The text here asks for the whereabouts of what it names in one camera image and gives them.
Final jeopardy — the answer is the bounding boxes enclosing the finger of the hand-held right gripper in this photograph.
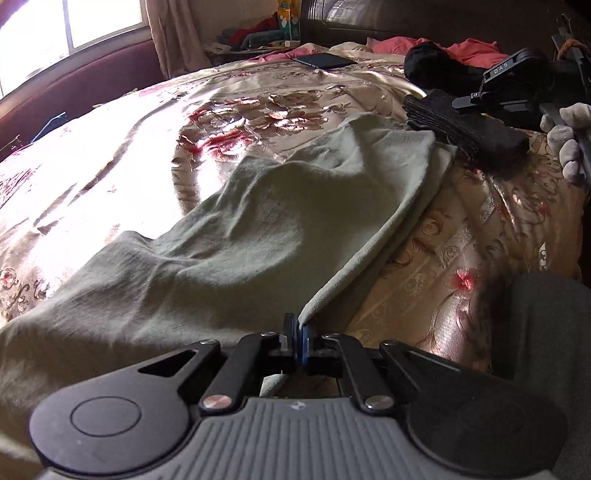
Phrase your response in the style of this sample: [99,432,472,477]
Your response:
[451,90,509,114]

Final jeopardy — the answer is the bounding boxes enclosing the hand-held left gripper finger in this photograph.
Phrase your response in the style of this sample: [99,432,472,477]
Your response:
[298,323,462,411]
[134,314,301,414]

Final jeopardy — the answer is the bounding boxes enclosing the grey-green pants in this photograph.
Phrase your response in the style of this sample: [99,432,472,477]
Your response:
[0,112,455,480]

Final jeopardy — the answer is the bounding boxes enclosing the person's right hand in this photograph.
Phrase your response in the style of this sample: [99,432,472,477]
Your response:
[540,102,591,188]

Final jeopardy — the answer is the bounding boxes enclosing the folded black cloth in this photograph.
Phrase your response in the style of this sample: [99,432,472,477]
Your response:
[403,89,529,169]

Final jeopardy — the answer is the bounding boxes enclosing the pink cloth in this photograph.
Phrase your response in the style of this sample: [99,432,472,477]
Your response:
[369,37,506,69]

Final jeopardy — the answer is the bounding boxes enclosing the rolled black cloth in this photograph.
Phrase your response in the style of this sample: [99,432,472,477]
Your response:
[404,41,490,89]

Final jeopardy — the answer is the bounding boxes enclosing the dark brown headboard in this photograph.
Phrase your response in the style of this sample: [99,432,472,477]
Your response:
[300,0,591,70]

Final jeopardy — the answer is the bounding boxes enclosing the dark tablet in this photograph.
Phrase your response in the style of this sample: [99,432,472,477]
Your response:
[291,52,358,71]

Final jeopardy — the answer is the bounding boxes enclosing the pink floral bedsheet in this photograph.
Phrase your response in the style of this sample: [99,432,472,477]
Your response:
[252,46,306,64]

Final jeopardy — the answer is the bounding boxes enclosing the yellow carton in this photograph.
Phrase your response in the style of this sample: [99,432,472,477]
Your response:
[276,0,302,47]

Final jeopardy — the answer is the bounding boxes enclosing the pile of colourful clothes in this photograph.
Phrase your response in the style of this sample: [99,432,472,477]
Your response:
[221,17,279,49]

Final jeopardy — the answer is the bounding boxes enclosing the person's dark clothing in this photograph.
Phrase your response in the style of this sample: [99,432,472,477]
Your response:
[488,271,591,480]

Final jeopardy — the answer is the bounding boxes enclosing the cluttered nightstand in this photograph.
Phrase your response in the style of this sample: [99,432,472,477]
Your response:
[203,41,302,66]

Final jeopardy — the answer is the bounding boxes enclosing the floral satin bedspread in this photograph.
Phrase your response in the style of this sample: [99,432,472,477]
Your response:
[0,41,591,374]

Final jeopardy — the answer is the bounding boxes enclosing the beige curtain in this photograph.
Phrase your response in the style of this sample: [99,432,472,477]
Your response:
[145,0,212,78]

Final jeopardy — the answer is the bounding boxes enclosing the window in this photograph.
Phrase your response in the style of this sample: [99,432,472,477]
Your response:
[0,0,145,97]

